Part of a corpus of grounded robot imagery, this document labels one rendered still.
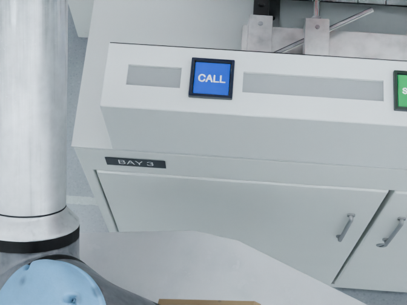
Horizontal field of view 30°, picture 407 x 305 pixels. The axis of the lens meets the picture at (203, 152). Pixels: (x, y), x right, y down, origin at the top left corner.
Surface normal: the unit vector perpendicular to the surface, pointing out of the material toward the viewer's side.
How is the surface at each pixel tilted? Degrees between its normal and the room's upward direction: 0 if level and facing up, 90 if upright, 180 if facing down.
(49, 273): 37
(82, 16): 90
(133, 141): 90
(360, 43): 0
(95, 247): 0
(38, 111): 45
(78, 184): 0
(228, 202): 90
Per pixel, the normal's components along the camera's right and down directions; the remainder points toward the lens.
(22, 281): -0.60, -0.40
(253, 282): -0.01, -0.39
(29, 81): 0.32, 0.24
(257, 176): -0.07, 0.92
